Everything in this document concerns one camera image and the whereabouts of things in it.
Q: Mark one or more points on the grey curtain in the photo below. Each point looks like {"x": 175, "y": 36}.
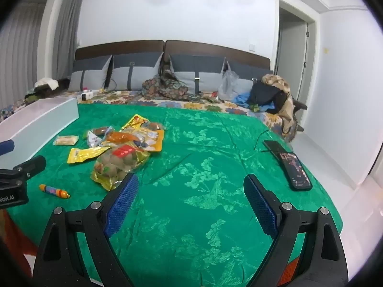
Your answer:
{"x": 65, "y": 21}

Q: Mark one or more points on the green patterned blanket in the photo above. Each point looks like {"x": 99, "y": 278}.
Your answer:
{"x": 194, "y": 155}

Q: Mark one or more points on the large yellow clear snack bag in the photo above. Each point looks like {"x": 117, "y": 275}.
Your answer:
{"x": 149, "y": 142}

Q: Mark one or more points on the white power strip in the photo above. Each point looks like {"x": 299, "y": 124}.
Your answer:
{"x": 87, "y": 95}

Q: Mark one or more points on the small green item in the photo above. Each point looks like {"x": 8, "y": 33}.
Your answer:
{"x": 255, "y": 107}

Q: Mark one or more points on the floral bedsheet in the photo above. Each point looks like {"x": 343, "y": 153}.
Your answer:
{"x": 191, "y": 104}

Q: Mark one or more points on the white wall switch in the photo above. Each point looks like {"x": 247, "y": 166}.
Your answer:
{"x": 251, "y": 47}

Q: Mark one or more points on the clear wrapped bread packet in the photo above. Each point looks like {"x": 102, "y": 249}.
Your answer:
{"x": 100, "y": 131}

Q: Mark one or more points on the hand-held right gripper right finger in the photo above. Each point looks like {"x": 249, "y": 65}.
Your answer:
{"x": 260, "y": 206}

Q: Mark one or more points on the colourful sausage stick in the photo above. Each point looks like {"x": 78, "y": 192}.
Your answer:
{"x": 54, "y": 190}

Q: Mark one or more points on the dark floral garment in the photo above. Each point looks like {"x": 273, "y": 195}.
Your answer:
{"x": 167, "y": 88}

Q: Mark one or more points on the white cloth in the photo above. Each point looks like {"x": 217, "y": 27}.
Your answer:
{"x": 46, "y": 83}

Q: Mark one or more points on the brown egg snack pack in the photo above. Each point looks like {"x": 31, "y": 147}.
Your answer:
{"x": 119, "y": 164}

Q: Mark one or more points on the white storage box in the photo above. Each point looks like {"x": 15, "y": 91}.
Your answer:
{"x": 36, "y": 119}

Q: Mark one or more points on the brown headboard panel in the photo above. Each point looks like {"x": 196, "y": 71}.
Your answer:
{"x": 119, "y": 49}
{"x": 215, "y": 50}

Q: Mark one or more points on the small colourful wrappers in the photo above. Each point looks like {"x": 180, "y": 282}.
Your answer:
{"x": 214, "y": 96}

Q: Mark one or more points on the dark chair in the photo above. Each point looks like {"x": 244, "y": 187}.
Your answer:
{"x": 300, "y": 105}

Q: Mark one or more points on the clear plastic bag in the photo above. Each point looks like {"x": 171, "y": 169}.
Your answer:
{"x": 228, "y": 85}

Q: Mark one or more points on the blue cloth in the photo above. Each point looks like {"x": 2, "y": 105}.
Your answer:
{"x": 241, "y": 98}

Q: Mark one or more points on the orange cloth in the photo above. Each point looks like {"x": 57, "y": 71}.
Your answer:
{"x": 15, "y": 239}

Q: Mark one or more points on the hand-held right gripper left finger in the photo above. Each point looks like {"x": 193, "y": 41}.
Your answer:
{"x": 122, "y": 203}

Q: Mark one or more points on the black jacket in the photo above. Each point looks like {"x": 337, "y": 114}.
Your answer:
{"x": 263, "y": 94}

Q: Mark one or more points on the white door frame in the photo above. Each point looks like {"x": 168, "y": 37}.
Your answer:
{"x": 311, "y": 65}

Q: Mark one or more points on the white triangular snack packet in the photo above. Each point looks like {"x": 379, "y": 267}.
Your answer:
{"x": 93, "y": 140}

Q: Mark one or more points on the grey two-tone pillow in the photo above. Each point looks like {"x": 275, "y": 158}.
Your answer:
{"x": 140, "y": 74}
{"x": 248, "y": 71}
{"x": 86, "y": 77}
{"x": 206, "y": 79}

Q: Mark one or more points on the smartphone with lit screen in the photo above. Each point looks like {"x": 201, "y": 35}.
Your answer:
{"x": 294, "y": 170}

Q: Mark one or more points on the beige patterned scarf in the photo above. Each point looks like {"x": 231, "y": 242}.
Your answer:
{"x": 287, "y": 110}

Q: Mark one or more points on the small beige snack packet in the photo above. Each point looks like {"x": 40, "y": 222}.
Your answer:
{"x": 65, "y": 140}

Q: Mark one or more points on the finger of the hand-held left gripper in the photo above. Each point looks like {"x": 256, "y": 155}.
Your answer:
{"x": 31, "y": 166}
{"x": 6, "y": 148}

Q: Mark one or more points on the yellow snack packet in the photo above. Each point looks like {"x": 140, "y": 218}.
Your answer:
{"x": 80, "y": 154}

